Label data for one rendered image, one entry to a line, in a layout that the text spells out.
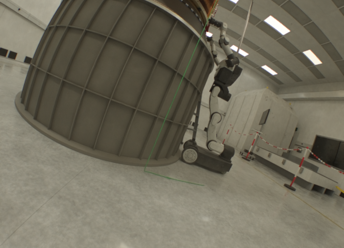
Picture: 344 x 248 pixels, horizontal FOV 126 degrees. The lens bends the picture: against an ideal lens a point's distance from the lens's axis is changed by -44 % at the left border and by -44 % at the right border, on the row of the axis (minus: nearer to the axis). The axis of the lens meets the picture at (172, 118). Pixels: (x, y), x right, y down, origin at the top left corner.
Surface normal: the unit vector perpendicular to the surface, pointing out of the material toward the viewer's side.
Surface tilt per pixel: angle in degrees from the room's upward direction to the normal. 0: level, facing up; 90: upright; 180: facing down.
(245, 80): 90
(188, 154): 90
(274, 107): 90
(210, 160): 90
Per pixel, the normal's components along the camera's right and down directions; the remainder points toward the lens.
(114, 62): 0.32, 0.18
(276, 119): 0.07, 0.08
